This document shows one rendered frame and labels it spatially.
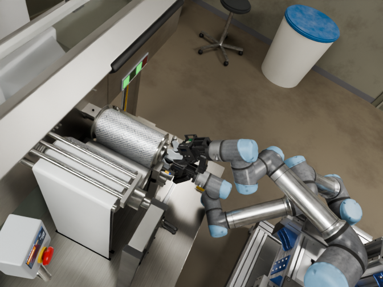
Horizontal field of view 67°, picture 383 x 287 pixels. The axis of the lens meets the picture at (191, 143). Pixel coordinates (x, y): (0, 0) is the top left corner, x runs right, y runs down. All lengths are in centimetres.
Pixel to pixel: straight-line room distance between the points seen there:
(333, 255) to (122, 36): 88
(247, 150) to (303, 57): 264
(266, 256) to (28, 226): 194
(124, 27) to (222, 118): 277
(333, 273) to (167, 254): 67
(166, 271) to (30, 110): 115
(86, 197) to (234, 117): 245
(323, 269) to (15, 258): 78
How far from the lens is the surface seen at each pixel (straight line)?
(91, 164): 85
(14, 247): 51
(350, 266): 102
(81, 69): 26
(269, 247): 233
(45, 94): 24
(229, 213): 128
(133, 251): 77
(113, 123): 111
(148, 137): 108
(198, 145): 103
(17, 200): 115
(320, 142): 347
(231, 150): 95
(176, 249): 136
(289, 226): 185
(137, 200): 90
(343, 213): 165
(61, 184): 86
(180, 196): 145
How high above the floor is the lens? 219
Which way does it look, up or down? 53 degrees down
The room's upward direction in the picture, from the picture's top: 23 degrees clockwise
